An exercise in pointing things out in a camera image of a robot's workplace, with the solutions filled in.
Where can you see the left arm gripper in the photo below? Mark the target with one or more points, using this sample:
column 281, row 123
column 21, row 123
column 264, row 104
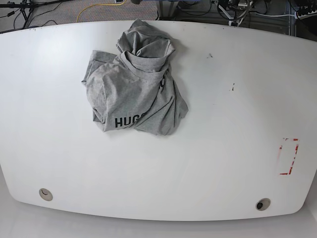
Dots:
column 234, row 11

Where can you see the grey HUGO T-shirt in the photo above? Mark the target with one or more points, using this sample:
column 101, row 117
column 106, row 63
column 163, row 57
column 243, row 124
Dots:
column 135, row 88

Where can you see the white power strip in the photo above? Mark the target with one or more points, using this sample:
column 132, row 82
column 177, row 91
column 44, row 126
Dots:
column 306, row 12

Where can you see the red tape rectangle marking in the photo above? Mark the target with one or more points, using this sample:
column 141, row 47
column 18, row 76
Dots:
column 287, row 155

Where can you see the black tripod stand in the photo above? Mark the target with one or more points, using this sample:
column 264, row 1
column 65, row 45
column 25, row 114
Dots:
column 26, row 8

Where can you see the aluminium frame rail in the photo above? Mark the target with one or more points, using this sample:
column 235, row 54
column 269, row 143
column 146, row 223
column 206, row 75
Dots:
column 167, row 9

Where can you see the right table cable grommet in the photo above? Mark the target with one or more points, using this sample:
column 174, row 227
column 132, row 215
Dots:
column 263, row 204

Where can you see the table cable grommet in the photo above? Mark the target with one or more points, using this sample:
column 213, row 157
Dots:
column 45, row 194
column 263, row 204

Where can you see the left table cable grommet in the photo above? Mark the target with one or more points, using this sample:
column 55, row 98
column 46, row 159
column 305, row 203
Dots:
column 45, row 194

